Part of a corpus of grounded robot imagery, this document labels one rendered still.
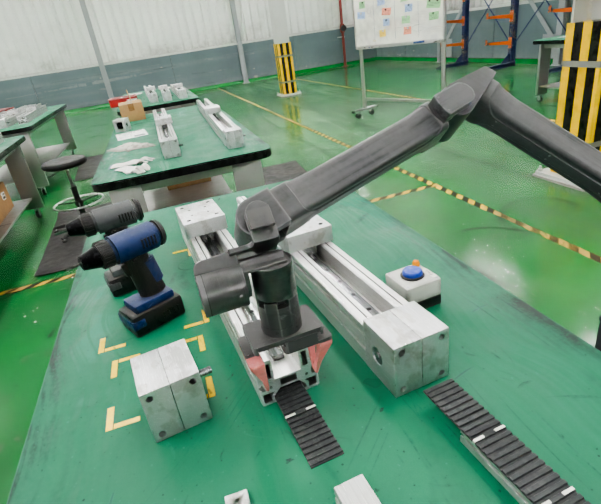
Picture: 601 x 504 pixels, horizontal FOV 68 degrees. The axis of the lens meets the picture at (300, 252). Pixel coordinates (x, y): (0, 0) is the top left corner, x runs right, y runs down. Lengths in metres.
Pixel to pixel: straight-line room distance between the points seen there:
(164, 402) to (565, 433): 0.56
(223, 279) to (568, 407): 0.52
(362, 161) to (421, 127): 0.12
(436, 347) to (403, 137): 0.33
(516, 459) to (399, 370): 0.19
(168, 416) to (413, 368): 0.38
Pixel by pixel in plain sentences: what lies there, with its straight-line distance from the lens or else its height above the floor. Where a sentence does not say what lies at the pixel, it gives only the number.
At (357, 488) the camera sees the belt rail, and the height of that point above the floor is 0.81.
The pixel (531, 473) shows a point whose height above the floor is 0.81.
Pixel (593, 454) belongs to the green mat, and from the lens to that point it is 0.73.
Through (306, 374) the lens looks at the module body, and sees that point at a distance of 0.76.
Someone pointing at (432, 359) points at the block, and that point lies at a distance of 0.75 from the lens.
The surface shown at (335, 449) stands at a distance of 0.69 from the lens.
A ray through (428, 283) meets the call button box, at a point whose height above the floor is 0.84.
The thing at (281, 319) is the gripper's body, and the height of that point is 0.97.
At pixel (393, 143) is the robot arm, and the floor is 1.14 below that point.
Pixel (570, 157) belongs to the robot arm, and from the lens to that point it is 0.86.
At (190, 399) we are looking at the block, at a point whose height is 0.83.
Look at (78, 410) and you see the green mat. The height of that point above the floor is 0.78.
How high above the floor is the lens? 1.31
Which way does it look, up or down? 26 degrees down
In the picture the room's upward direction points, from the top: 9 degrees counter-clockwise
